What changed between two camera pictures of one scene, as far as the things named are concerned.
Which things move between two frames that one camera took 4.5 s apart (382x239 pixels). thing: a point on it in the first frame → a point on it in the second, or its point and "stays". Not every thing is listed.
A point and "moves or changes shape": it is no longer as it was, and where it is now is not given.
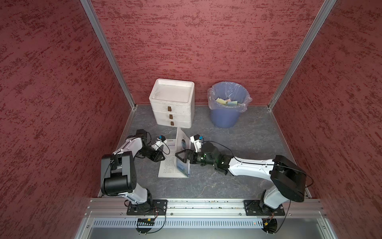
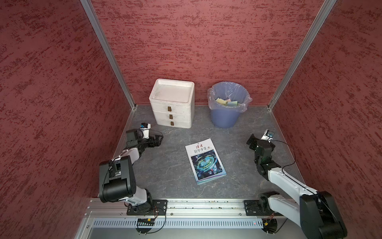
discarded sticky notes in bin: (227, 101) stays
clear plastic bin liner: (235, 91) stays
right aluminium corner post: (322, 16) stays
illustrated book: (172, 167) moves or changes shape
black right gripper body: (200, 157) → (253, 146)
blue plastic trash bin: (227, 100) stays
